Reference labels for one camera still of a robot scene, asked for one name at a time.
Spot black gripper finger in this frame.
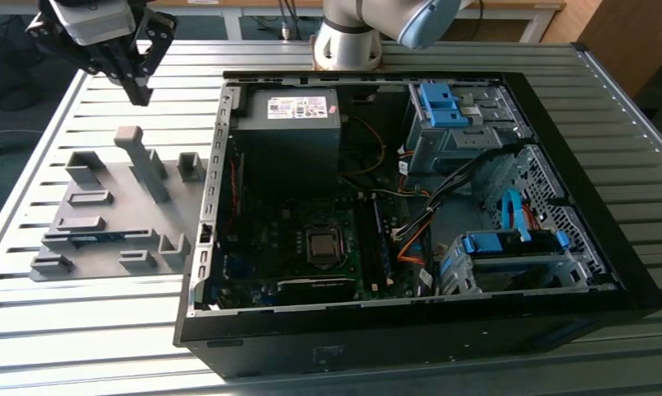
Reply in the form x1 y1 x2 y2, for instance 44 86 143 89
26 0 140 105
135 11 179 106

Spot black mesh wastebasket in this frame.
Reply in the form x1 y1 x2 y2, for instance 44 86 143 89
0 14 42 112

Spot grey power supply unit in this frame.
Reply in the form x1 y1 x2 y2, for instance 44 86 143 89
234 88 346 182

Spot grey parts rack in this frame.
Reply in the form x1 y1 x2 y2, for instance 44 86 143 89
28 125 208 282

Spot green motherboard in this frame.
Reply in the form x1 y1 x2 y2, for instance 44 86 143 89
219 191 414 309

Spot blue plastic drive carrier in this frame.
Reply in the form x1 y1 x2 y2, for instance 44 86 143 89
419 82 467 129

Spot silver CPU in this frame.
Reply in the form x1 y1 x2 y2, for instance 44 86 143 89
311 234 338 261

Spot grey metal drive cage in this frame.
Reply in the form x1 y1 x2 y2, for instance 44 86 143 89
407 82 533 174

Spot CPU socket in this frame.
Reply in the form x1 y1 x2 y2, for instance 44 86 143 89
306 228 346 270

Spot black graphics card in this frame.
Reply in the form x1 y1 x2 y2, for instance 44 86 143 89
278 278 359 305

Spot hard disk in blue carrier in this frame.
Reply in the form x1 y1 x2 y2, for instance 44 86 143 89
462 230 571 269

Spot wooden cabinet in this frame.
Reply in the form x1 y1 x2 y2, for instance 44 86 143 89
545 0 662 98

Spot black open PC case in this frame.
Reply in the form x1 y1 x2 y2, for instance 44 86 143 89
174 69 662 379

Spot grey metal disk bay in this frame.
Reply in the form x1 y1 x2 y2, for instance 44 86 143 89
438 230 618 296

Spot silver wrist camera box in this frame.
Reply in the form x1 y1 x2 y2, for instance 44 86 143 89
54 0 132 46

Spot dangling cable with plug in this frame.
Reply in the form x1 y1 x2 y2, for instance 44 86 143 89
274 0 304 41

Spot thin red wire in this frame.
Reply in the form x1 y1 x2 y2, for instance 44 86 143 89
228 160 243 232

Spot thin yellow wire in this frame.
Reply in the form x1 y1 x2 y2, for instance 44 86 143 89
338 115 389 178

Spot black cable bundle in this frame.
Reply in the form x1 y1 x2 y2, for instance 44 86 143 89
394 146 522 243

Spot orange wires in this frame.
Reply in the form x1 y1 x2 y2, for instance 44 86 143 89
398 216 437 273

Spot blue flat data cable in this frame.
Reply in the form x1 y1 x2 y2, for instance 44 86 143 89
501 188 533 243

